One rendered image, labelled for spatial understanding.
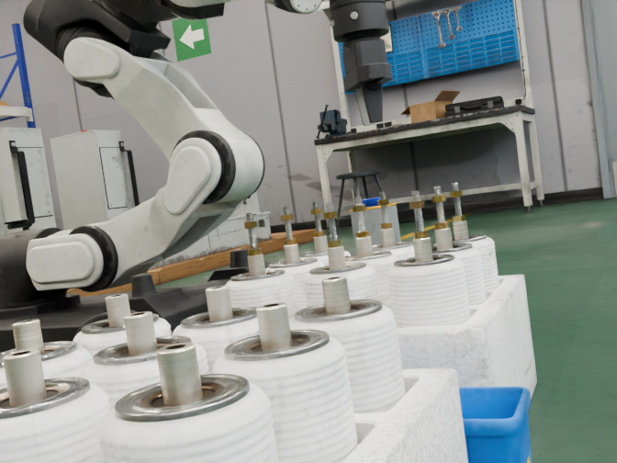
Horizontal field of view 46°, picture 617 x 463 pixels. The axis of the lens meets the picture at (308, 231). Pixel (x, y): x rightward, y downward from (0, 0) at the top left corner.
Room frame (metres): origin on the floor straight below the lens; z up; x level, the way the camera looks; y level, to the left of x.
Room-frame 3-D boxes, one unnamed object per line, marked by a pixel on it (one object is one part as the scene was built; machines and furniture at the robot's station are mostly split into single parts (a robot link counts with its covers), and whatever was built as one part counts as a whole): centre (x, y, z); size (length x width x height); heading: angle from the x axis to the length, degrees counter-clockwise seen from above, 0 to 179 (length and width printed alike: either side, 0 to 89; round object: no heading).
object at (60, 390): (0.45, 0.19, 0.25); 0.08 x 0.08 x 0.01
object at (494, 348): (1.05, -0.08, 0.09); 0.39 x 0.39 x 0.18; 66
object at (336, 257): (0.95, -0.03, 0.26); 0.02 x 0.02 x 0.03
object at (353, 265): (0.95, -0.03, 0.25); 0.08 x 0.08 x 0.01
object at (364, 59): (1.16, -0.12, 0.57); 0.13 x 0.10 x 0.12; 10
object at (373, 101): (1.14, -0.13, 0.48); 0.03 x 0.02 x 0.06; 100
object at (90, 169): (4.30, 0.82, 0.45); 1.51 x 0.57 x 0.74; 154
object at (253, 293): (0.99, 0.08, 0.16); 0.10 x 0.10 x 0.18
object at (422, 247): (0.90, -0.14, 0.26); 0.02 x 0.02 x 0.03
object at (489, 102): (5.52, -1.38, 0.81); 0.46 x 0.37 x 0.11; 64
